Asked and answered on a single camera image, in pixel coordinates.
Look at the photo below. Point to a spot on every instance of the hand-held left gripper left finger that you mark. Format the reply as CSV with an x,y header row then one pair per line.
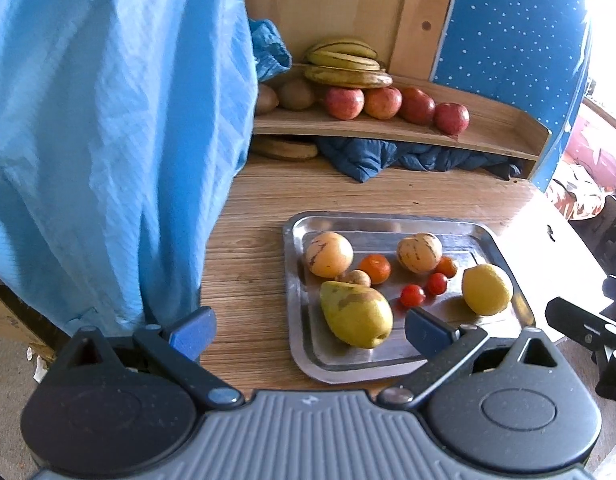
x,y
193,337

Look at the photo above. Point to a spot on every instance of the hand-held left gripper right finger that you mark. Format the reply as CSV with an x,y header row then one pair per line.
x,y
427,335

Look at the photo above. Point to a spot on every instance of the metal tray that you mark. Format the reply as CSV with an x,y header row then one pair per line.
x,y
437,320

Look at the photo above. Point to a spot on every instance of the red cherry tomato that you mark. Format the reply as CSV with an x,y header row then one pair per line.
x,y
412,295
436,283

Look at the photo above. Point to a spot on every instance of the small orange kumquat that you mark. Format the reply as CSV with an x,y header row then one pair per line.
x,y
447,266

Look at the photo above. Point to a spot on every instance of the yellow lemon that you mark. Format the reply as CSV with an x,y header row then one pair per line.
x,y
486,289

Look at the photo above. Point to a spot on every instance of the yellow-green pear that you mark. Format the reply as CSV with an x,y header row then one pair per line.
x,y
355,312

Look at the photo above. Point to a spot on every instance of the striped pepino melon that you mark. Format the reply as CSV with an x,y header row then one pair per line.
x,y
419,252

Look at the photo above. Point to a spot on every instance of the orange tangerine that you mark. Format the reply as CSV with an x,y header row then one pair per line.
x,y
375,268

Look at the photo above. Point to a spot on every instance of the small brown round fruit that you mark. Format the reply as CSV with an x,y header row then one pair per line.
x,y
358,277

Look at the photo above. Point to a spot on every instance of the plain yellow pepino melon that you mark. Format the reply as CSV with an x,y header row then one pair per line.
x,y
330,254

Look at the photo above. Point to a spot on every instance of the red patterned bedding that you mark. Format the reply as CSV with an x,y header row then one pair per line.
x,y
587,175

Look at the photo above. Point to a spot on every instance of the brown cardboard box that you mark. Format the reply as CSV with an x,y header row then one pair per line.
x,y
8,320

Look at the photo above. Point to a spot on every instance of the dark blue quilted cloth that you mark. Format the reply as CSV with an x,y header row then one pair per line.
x,y
368,157

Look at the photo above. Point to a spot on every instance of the curved wooden shelf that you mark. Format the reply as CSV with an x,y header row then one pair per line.
x,y
492,132

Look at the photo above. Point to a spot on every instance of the brown flat bread loaf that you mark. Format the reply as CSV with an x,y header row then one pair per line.
x,y
285,149

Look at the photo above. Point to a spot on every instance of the light blue garment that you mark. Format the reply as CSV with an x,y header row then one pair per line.
x,y
113,135

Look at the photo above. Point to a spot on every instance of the red apple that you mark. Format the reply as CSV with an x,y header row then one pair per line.
x,y
382,102
416,106
451,118
344,102

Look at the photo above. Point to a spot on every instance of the brown kiwi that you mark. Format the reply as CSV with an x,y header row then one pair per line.
x,y
297,93
266,99

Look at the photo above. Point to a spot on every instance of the blue white-dotted board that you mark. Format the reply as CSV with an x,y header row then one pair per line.
x,y
512,45

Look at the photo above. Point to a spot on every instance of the brown spotted banana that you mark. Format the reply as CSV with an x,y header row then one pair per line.
x,y
348,78

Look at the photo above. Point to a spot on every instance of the yellow banana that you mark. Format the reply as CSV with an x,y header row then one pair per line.
x,y
343,60
345,45

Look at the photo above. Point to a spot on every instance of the black furniture frame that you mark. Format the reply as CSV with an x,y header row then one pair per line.
x,y
612,232

